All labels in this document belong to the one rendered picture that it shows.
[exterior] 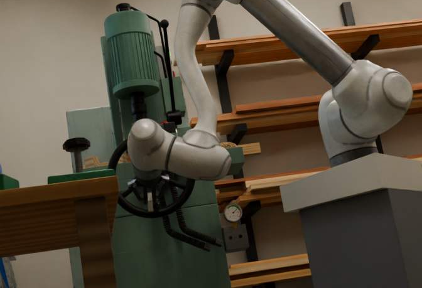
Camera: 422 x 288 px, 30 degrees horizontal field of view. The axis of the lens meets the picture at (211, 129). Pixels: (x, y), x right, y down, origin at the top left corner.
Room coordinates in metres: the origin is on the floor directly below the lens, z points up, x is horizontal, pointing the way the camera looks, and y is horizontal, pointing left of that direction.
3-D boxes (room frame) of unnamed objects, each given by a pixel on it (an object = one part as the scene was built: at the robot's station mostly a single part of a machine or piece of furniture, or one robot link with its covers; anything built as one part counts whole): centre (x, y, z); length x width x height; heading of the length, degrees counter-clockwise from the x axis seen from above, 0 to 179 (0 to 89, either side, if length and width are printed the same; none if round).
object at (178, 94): (3.10, 0.13, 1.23); 0.09 x 0.08 x 0.15; 7
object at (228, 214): (2.69, -0.03, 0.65); 0.06 x 0.04 x 0.08; 97
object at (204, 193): (2.99, 0.27, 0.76); 0.57 x 0.45 x 0.09; 7
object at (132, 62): (2.87, 0.26, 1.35); 0.18 x 0.18 x 0.31
